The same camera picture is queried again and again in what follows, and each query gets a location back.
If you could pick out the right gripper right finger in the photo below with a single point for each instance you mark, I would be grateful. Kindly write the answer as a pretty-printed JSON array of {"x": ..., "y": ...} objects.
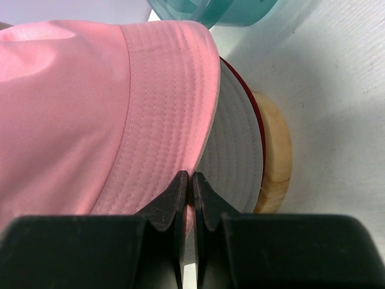
[{"x": 240, "y": 250}]

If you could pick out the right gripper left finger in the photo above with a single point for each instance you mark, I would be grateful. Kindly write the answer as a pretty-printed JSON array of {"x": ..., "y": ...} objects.
[{"x": 143, "y": 250}]

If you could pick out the grey bucket hat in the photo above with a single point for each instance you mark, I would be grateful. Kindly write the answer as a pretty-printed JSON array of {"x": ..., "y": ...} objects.
[{"x": 233, "y": 158}]

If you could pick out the wooden egg-shaped hat stand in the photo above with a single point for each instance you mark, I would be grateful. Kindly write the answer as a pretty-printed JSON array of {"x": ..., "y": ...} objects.
[{"x": 278, "y": 156}]

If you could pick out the teal transparent plastic tray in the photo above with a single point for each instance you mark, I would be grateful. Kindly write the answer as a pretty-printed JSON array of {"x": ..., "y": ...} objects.
[{"x": 237, "y": 13}]

